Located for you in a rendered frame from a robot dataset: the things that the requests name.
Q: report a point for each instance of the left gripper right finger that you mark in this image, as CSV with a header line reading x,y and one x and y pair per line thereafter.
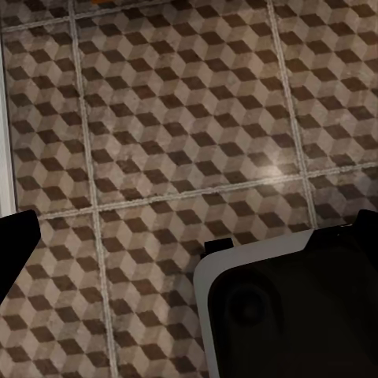
x,y
366,234

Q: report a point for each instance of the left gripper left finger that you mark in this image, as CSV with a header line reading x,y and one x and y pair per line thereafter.
x,y
19,235

